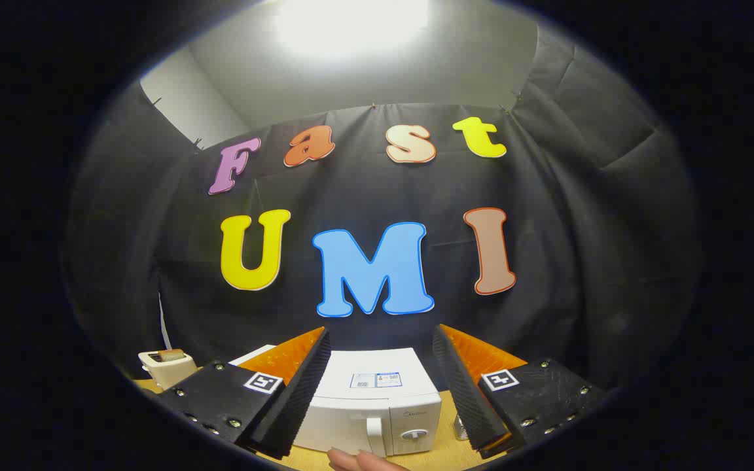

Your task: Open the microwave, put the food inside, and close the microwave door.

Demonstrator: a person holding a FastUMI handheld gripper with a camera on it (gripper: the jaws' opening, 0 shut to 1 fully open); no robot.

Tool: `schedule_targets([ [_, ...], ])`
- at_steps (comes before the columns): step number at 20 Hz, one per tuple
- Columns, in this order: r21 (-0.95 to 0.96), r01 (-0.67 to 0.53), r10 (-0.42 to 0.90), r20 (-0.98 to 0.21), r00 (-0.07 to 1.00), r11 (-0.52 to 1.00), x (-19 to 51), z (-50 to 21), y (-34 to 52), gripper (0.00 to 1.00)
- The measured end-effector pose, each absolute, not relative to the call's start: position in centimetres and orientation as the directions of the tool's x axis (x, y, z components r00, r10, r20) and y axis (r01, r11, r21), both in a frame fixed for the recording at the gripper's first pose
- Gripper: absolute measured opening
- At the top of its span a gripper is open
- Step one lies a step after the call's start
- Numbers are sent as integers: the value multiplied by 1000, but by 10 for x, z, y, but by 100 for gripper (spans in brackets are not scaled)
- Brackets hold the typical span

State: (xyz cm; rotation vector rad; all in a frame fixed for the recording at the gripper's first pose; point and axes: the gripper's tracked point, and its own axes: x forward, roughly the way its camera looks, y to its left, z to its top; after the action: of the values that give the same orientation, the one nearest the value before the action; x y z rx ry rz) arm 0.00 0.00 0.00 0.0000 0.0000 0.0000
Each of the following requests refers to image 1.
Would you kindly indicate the toast slice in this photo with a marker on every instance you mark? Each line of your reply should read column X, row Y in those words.
column 171, row 355

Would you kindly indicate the white microwave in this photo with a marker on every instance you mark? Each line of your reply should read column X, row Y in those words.
column 364, row 412

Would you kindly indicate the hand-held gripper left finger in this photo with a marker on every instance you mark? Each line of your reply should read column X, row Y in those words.
column 298, row 405

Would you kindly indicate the white toaster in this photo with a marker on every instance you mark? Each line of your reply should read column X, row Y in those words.
column 171, row 373

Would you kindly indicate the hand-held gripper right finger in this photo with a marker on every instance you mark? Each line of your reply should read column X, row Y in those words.
column 465, row 392

